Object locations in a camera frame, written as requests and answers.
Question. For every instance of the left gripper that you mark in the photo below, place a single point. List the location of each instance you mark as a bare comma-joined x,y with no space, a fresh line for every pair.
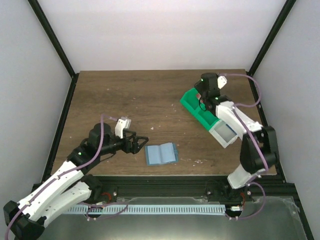
129,143

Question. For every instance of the right black frame post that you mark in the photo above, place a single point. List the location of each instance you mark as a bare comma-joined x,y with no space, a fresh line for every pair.
277,25

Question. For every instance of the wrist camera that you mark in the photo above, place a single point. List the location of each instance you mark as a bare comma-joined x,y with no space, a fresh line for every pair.
123,123
221,81

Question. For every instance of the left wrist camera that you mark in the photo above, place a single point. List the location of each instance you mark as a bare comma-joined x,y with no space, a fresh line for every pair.
123,123

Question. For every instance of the black frame post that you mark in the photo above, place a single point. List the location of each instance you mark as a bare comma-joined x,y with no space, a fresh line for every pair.
43,20
277,25

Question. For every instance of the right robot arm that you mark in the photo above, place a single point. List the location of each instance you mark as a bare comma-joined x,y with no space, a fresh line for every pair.
259,147

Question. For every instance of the white bin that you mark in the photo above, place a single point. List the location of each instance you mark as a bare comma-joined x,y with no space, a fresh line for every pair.
223,134

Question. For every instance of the green bin far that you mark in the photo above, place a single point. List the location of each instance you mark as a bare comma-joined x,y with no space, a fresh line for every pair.
190,101

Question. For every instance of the green bin middle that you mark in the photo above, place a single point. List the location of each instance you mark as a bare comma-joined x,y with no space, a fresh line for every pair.
204,117

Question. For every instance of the white slotted cable duct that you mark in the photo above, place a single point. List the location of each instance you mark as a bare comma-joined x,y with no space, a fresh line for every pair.
151,209

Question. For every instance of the green bin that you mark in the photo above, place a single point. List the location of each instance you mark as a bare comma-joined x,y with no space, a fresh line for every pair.
204,117
190,101

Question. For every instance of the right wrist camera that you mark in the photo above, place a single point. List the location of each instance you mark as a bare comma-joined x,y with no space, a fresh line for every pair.
221,81

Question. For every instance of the left black frame post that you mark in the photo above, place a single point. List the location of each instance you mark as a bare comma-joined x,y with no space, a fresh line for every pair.
43,20

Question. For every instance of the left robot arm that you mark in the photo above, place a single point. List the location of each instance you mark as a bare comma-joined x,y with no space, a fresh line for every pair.
71,184

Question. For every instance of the blue card holder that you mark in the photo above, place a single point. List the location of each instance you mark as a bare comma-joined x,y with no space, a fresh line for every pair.
162,154

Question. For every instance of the black aluminium front rail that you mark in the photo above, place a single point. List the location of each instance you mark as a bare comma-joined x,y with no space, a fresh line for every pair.
215,188

